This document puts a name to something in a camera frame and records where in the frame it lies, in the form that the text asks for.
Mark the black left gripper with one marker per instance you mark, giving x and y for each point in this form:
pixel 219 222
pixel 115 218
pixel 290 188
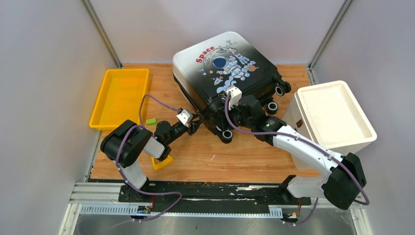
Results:
pixel 195 126

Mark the space astronaut hardshell suitcase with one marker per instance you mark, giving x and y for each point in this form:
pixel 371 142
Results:
pixel 206 70

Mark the white drawer storage box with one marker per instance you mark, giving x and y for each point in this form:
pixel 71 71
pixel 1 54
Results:
pixel 330 115

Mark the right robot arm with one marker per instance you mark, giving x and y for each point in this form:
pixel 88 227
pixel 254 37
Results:
pixel 342 179

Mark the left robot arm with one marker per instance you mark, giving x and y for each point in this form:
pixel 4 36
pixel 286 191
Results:
pixel 124 145

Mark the small green block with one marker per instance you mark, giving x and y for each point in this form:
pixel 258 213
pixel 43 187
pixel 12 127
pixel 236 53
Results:
pixel 151 121

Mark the yellow triangular plastic stand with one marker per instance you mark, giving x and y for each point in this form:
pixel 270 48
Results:
pixel 158 165

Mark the yellow plastic tray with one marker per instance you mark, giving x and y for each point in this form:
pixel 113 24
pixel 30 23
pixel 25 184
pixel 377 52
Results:
pixel 119 98

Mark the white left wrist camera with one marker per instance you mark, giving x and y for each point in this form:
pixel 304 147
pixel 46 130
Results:
pixel 185 117

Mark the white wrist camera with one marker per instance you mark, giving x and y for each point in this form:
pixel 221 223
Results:
pixel 185 117
pixel 234 94

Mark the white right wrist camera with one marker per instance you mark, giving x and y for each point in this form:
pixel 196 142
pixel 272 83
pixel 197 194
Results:
pixel 234 94

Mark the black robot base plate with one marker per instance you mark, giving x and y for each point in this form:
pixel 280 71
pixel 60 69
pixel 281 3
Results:
pixel 211 197

